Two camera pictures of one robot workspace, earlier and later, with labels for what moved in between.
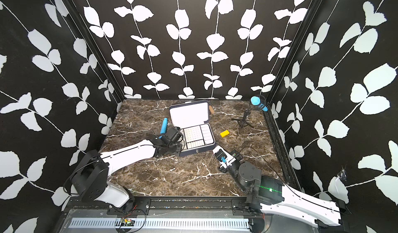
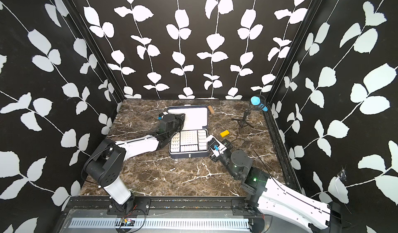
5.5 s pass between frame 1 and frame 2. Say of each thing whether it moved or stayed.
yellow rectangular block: stayed
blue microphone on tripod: stayed
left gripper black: moved
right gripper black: moved
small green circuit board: stayed
